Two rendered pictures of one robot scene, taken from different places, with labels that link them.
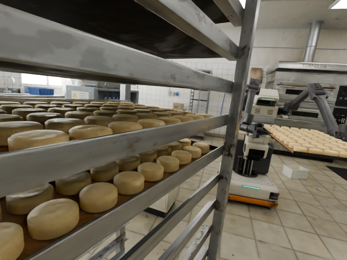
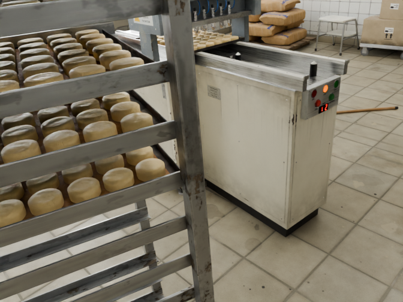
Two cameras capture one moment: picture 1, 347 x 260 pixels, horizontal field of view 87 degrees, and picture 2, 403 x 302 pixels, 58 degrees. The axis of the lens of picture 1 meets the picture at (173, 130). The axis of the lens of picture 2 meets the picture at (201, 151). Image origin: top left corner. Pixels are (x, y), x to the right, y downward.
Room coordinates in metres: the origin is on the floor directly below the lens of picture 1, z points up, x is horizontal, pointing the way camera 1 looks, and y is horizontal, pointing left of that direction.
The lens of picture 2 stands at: (0.13, -0.45, 1.37)
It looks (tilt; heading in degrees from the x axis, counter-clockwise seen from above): 29 degrees down; 34
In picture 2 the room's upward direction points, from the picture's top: 5 degrees counter-clockwise
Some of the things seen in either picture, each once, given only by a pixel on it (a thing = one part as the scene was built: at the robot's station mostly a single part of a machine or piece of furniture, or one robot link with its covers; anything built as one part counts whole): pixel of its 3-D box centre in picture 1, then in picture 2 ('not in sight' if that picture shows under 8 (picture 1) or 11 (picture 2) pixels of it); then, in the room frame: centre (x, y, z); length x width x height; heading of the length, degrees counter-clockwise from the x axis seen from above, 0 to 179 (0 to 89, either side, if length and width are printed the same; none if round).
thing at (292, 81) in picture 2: not in sight; (169, 49); (1.89, 0.89, 0.87); 2.01 x 0.03 x 0.07; 70
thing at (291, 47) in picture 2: not in sight; (268, 42); (5.55, 1.74, 0.06); 1.20 x 0.80 x 0.11; 78
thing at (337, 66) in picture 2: not in sight; (206, 39); (2.16, 0.79, 0.87); 2.01 x 0.03 x 0.07; 70
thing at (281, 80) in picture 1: (300, 112); not in sight; (4.33, -2.90, 1.01); 1.56 x 1.20 x 2.01; 76
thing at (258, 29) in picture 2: not in sight; (259, 27); (5.34, 1.79, 0.32); 0.72 x 0.42 x 0.17; 80
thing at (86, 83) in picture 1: (107, 81); not in sight; (1.98, 0.74, 1.25); 0.56 x 0.29 x 0.14; 160
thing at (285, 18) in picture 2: not in sight; (283, 15); (5.47, 1.47, 0.47); 0.72 x 0.42 x 0.17; 171
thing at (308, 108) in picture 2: not in sight; (321, 96); (1.69, -0.08, 0.77); 0.24 x 0.04 x 0.14; 160
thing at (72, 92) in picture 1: (107, 104); (197, 23); (1.98, 0.74, 1.01); 0.72 x 0.33 x 0.34; 160
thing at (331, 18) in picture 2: not in sight; (338, 33); (5.56, 0.69, 0.23); 0.45 x 0.45 x 0.46; 67
